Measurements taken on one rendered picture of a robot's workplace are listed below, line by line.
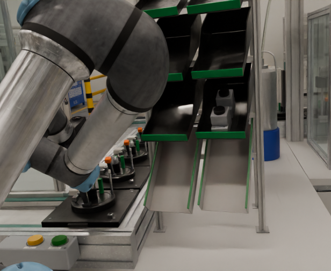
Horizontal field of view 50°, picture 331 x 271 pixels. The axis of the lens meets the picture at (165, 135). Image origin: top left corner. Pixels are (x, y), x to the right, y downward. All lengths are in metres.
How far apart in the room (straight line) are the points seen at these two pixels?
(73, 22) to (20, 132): 0.16
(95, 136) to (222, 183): 0.46
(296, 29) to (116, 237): 1.51
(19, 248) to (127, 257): 0.28
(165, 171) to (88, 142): 0.40
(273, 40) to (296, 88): 9.50
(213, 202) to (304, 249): 0.28
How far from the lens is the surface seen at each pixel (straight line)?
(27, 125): 0.51
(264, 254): 1.07
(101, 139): 0.70
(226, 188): 1.03
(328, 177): 1.63
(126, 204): 1.15
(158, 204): 1.04
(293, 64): 2.10
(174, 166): 1.07
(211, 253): 1.07
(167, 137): 0.96
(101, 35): 0.53
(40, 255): 1.03
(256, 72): 1.04
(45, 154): 0.84
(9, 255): 1.07
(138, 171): 1.43
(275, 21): 11.62
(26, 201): 1.41
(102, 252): 1.04
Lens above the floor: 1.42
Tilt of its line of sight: 13 degrees down
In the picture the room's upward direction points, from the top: 5 degrees counter-clockwise
